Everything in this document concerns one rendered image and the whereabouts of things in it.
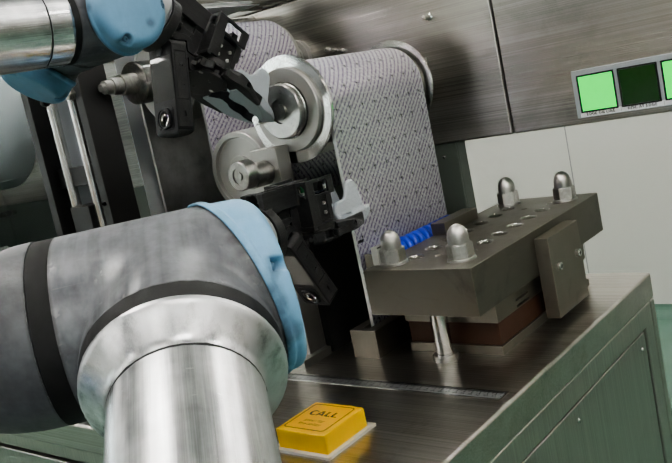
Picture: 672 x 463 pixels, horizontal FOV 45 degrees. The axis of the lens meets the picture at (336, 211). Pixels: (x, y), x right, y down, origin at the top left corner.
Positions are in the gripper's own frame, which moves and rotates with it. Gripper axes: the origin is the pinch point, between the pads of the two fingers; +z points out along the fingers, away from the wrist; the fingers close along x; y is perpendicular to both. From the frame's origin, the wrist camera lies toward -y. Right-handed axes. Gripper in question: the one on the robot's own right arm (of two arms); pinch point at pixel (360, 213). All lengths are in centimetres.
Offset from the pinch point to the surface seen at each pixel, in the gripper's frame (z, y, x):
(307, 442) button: -30.0, -17.7, -10.9
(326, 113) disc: -3.2, 14.4, -0.3
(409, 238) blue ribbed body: 5.6, -5.2, -3.2
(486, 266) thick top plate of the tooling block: -3.4, -6.9, -20.0
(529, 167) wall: 263, -36, 104
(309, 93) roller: -3.9, 17.4, 1.3
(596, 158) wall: 263, -36, 71
